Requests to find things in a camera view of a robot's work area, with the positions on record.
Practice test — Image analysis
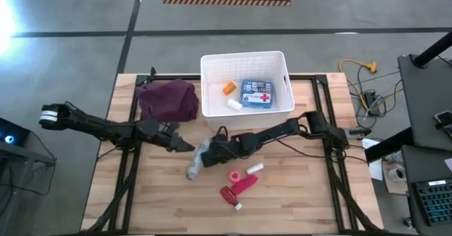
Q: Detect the black power strip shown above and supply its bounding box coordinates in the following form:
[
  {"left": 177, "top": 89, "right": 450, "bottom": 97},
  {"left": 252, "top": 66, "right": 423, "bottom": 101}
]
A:
[{"left": 363, "top": 90, "right": 381, "bottom": 117}]

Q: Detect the orange pill bottle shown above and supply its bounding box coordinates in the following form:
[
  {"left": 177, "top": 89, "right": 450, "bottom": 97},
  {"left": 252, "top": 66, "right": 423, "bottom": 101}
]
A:
[{"left": 222, "top": 81, "right": 238, "bottom": 96}]

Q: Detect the red wrap bandage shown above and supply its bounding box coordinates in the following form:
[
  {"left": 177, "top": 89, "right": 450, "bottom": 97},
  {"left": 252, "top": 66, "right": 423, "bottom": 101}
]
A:
[{"left": 230, "top": 175, "right": 259, "bottom": 196}]

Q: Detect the beige tape roll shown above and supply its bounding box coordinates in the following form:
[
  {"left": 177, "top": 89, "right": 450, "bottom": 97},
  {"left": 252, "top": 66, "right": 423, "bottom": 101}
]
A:
[{"left": 388, "top": 166, "right": 408, "bottom": 184}]

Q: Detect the red bottle with white cap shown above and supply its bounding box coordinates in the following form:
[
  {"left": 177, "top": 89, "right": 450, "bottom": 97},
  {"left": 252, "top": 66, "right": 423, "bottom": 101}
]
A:
[{"left": 219, "top": 185, "right": 244, "bottom": 212}]

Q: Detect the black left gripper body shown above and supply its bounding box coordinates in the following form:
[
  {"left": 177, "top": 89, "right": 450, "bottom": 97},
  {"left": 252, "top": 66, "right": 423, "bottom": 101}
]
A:
[{"left": 143, "top": 120, "right": 182, "bottom": 151}]

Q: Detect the white small tube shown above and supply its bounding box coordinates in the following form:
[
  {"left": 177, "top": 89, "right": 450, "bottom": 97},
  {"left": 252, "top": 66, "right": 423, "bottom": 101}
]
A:
[{"left": 245, "top": 162, "right": 265, "bottom": 175}]

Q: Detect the yellow extension cord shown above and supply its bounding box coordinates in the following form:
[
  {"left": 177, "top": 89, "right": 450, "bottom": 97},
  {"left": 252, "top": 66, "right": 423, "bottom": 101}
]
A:
[{"left": 338, "top": 59, "right": 379, "bottom": 105}]

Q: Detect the blue first aid kit box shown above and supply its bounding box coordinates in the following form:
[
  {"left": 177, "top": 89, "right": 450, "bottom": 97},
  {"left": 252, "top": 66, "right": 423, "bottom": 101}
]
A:
[{"left": 239, "top": 78, "right": 275, "bottom": 110}]

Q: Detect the white paper sheet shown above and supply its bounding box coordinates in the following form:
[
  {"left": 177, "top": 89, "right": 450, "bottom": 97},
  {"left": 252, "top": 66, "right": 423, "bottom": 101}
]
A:
[{"left": 360, "top": 138, "right": 384, "bottom": 182}]

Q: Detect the dark grey desk with keyboard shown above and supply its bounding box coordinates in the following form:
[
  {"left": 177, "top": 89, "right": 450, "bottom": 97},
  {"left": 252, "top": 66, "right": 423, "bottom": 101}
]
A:
[{"left": 401, "top": 144, "right": 452, "bottom": 236}]

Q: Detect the grey bandage cloth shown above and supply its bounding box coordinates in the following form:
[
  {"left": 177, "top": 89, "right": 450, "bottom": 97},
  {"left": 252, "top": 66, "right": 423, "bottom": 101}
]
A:
[{"left": 186, "top": 138, "right": 213, "bottom": 181}]

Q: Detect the white plastic bottle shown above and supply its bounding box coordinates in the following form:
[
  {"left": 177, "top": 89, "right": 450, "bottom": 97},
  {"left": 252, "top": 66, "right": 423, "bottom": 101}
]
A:
[{"left": 226, "top": 98, "right": 244, "bottom": 112}]

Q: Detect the purple folded cloth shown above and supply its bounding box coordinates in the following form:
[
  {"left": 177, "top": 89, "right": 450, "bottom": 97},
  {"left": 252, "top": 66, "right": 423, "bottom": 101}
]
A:
[{"left": 136, "top": 78, "right": 200, "bottom": 123}]

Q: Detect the dark grey side desk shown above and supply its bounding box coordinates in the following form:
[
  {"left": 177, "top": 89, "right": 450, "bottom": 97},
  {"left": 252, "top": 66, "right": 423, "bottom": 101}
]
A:
[{"left": 397, "top": 53, "right": 452, "bottom": 153}]

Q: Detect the black slanted pole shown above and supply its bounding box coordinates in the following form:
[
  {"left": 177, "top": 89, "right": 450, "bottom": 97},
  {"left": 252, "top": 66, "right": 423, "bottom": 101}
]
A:
[{"left": 412, "top": 30, "right": 452, "bottom": 69}]

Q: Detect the black keyboard with teal keys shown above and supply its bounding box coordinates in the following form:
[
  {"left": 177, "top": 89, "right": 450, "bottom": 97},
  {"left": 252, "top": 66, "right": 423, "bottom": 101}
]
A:
[{"left": 414, "top": 179, "right": 452, "bottom": 228}]

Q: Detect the smartphone with dark screen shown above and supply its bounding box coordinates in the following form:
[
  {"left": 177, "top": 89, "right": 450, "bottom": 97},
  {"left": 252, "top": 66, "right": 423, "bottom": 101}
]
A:
[{"left": 433, "top": 110, "right": 452, "bottom": 131}]

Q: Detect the white plastic lattice basket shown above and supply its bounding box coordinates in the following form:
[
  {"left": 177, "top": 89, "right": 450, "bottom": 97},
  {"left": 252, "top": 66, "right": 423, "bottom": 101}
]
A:
[{"left": 199, "top": 50, "right": 296, "bottom": 131}]

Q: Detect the pink tape roll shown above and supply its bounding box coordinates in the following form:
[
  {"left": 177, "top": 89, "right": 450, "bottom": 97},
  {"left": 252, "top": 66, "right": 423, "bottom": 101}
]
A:
[{"left": 227, "top": 169, "right": 243, "bottom": 184}]

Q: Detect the black box with blue light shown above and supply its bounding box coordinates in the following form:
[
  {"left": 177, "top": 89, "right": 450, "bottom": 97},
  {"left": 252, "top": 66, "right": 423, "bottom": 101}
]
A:
[{"left": 0, "top": 117, "right": 31, "bottom": 148}]

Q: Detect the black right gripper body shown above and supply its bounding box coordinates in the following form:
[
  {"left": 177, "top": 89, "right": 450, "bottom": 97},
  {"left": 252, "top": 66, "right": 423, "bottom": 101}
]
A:
[{"left": 203, "top": 136, "right": 244, "bottom": 166}]

